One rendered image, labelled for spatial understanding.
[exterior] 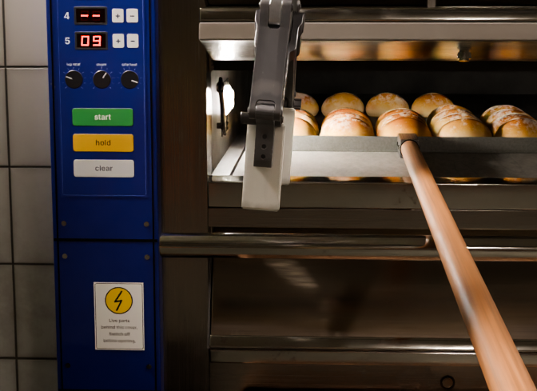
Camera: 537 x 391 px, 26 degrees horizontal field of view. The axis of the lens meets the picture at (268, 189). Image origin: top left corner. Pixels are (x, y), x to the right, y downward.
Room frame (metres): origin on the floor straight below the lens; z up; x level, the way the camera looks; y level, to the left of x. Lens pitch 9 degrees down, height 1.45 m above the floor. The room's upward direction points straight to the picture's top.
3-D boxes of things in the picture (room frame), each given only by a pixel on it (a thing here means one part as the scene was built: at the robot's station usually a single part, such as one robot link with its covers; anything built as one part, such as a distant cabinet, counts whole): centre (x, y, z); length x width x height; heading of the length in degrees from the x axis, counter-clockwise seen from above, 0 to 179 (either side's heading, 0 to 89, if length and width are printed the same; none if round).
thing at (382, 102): (2.67, -0.27, 1.21); 0.10 x 0.07 x 0.05; 84
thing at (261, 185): (0.91, 0.00, 1.32); 0.03 x 0.01 x 0.07; 85
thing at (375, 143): (2.23, -0.26, 1.20); 0.55 x 0.36 x 0.03; 87
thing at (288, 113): (1.05, -0.01, 1.32); 0.03 x 0.01 x 0.07; 85
